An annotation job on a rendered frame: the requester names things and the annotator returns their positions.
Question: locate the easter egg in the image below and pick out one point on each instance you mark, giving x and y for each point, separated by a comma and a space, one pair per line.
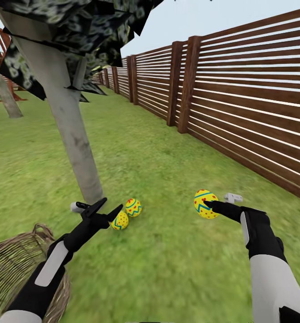
133, 207
202, 209
120, 221

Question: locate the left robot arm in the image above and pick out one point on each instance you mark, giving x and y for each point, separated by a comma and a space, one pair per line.
33, 299

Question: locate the wicker basket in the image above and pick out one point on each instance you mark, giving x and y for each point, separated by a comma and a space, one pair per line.
62, 296

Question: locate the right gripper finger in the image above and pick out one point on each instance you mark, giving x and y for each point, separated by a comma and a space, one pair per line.
209, 204

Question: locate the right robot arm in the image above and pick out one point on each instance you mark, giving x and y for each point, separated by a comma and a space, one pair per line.
274, 289

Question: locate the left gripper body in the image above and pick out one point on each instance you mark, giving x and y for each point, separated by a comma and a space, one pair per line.
85, 230

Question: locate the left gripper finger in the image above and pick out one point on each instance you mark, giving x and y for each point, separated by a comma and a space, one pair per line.
91, 211
110, 217

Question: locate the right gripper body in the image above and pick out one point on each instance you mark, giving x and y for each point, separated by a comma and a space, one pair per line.
223, 208

